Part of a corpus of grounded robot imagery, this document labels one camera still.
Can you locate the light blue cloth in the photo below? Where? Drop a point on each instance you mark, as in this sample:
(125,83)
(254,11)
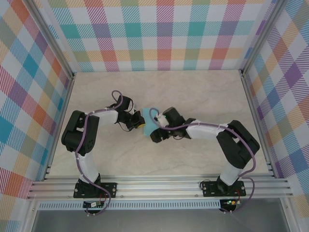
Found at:
(147,120)

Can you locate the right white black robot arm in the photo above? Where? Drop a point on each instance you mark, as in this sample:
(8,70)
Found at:
(231,145)

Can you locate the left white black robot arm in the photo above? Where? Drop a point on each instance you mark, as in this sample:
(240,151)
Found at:
(90,164)

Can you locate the grey metal sheet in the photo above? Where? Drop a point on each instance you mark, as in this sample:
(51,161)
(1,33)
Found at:
(157,221)

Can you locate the aluminium mounting rail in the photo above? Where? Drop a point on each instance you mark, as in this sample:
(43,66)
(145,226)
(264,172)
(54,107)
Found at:
(157,187)

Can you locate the aluminium side rail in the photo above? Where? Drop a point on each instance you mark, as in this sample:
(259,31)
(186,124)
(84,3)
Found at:
(250,96)
(61,120)

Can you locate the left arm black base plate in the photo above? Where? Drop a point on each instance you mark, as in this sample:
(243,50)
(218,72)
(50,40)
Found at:
(109,189)

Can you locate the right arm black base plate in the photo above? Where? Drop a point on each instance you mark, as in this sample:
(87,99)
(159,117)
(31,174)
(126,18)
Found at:
(210,189)

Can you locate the aluminium frame post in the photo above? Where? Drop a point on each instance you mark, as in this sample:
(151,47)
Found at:
(260,36)
(49,36)

